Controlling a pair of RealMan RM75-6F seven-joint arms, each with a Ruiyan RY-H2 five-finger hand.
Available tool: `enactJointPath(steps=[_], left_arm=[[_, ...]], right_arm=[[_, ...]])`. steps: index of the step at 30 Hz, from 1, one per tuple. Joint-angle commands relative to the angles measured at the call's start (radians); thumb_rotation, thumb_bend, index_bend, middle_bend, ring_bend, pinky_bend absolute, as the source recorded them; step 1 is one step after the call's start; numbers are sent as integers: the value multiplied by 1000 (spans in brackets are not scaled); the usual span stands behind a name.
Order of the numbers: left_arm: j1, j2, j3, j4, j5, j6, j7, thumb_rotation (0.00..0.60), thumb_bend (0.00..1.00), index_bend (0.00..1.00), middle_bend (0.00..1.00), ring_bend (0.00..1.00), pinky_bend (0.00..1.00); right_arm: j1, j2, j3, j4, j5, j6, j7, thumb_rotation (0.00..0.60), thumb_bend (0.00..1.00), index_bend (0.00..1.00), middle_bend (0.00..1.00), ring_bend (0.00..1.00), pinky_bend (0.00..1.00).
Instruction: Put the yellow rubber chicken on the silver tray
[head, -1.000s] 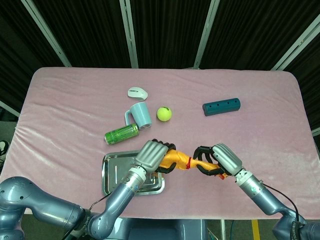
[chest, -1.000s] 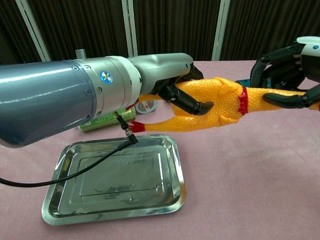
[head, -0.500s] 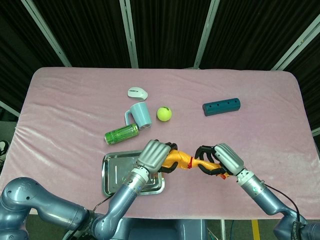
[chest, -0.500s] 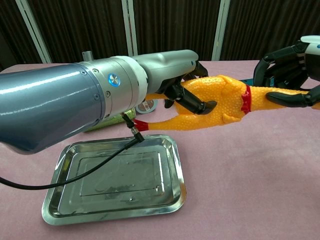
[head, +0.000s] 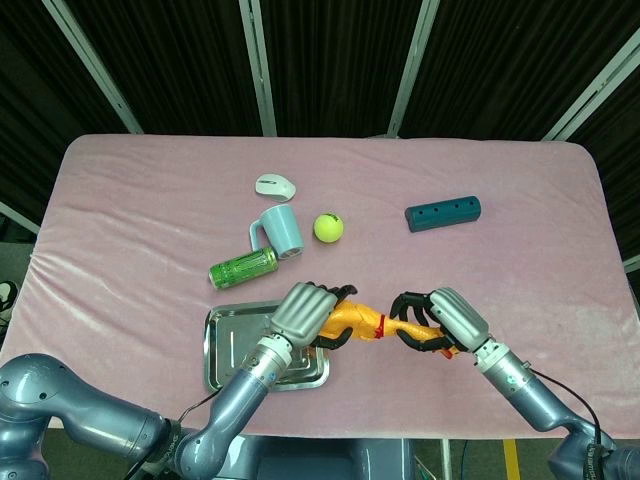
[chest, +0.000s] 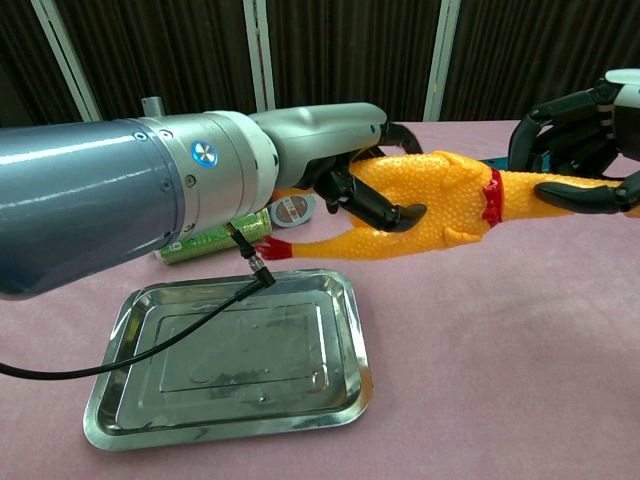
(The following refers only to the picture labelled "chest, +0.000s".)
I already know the green drink can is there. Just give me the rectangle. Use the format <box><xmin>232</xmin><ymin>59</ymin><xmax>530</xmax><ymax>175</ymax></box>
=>
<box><xmin>152</xmin><ymin>208</ymin><xmax>274</xmax><ymax>266</ymax></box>

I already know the black curtain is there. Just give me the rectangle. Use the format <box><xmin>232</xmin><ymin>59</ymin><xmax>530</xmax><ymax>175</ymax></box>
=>
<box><xmin>0</xmin><ymin>0</ymin><xmax>640</xmax><ymax>131</ymax></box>

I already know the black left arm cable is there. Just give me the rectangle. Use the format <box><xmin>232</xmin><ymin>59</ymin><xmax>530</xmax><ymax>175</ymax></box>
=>
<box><xmin>0</xmin><ymin>222</ymin><xmax>276</xmax><ymax>381</ymax></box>

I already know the light blue mug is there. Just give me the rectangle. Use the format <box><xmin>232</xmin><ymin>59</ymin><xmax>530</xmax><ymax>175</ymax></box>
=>
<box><xmin>269</xmin><ymin>193</ymin><xmax>318</xmax><ymax>230</ymax></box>

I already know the pink tablecloth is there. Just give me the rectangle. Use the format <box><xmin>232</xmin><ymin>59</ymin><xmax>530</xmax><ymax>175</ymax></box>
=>
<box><xmin>0</xmin><ymin>118</ymin><xmax>640</xmax><ymax>480</ymax></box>

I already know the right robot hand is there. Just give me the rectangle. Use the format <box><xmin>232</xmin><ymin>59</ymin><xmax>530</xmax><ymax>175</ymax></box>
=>
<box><xmin>508</xmin><ymin>68</ymin><xmax>640</xmax><ymax>216</ymax></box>

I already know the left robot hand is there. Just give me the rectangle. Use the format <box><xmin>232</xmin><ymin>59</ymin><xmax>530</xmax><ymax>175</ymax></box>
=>
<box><xmin>248</xmin><ymin>102</ymin><xmax>429</xmax><ymax>232</ymax></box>

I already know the dark teal perforated block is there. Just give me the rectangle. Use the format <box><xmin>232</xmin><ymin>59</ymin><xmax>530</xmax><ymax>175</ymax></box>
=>
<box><xmin>482</xmin><ymin>149</ymin><xmax>554</xmax><ymax>172</ymax></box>

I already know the stainless steel tray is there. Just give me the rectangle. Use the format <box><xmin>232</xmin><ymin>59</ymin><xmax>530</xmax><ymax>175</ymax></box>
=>
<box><xmin>82</xmin><ymin>268</ymin><xmax>375</xmax><ymax>453</ymax></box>

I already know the white frame post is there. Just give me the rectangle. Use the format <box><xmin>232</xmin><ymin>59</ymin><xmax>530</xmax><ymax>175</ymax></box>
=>
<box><xmin>30</xmin><ymin>0</ymin><xmax>105</xmax><ymax>124</ymax></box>
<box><xmin>242</xmin><ymin>0</ymin><xmax>278</xmax><ymax>114</ymax></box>
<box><xmin>422</xmin><ymin>0</ymin><xmax>462</xmax><ymax>123</ymax></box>

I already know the yellow rubber chicken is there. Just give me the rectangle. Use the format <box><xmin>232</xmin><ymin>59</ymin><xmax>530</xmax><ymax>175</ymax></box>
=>
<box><xmin>257</xmin><ymin>149</ymin><xmax>640</xmax><ymax>264</ymax></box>

